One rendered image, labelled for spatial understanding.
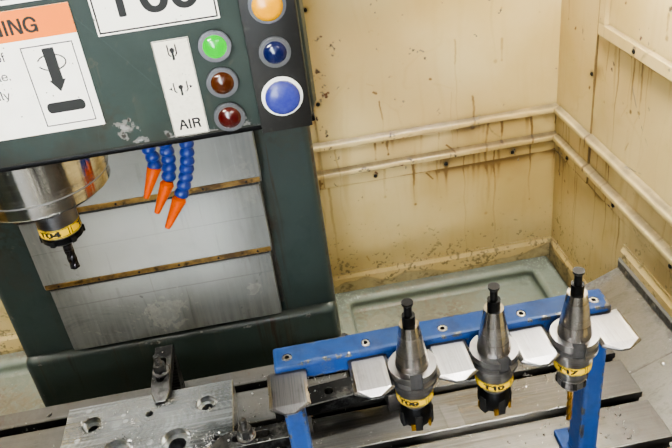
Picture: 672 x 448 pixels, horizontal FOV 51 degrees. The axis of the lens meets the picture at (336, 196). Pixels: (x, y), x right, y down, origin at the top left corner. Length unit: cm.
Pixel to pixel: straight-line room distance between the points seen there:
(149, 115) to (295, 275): 97
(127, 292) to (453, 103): 91
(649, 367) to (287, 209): 79
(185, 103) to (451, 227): 146
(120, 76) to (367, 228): 139
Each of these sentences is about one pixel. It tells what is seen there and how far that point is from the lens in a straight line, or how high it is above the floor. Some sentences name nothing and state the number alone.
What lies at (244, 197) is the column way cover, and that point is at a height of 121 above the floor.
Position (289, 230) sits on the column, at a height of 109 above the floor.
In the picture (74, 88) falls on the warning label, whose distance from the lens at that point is 63.
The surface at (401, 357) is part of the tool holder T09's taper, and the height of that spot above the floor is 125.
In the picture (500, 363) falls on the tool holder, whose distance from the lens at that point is 96.
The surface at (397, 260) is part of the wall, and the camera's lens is 203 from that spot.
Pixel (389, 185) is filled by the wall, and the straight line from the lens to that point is 189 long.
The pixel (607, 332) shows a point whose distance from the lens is 102.
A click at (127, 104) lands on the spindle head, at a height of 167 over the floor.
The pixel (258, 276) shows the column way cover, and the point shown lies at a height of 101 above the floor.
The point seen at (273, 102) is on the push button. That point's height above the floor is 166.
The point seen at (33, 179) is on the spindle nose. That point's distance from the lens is 82.
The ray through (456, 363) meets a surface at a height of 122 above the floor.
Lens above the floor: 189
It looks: 31 degrees down
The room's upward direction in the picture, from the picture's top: 8 degrees counter-clockwise
